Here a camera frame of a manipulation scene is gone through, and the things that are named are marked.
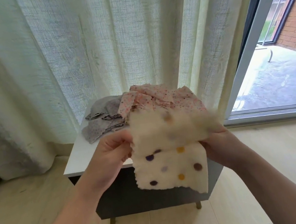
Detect person's left hand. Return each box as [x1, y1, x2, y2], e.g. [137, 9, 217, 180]
[75, 128, 143, 199]

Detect person's right forearm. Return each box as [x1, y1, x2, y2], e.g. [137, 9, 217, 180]
[232, 143, 296, 224]

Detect white linen curtain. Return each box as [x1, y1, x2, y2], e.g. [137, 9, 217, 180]
[0, 0, 282, 187]

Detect white table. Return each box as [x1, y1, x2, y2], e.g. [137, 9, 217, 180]
[56, 95, 230, 224]

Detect pink floral cloths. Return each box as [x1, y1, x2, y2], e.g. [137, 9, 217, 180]
[115, 76, 209, 127]

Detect cream polka dot cloths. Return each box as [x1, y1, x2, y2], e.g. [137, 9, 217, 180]
[125, 100, 230, 203]

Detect person's right hand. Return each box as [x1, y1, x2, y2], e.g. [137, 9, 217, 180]
[198, 124, 252, 173]

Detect white sliding door frame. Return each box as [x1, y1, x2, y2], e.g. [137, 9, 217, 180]
[209, 0, 296, 128]

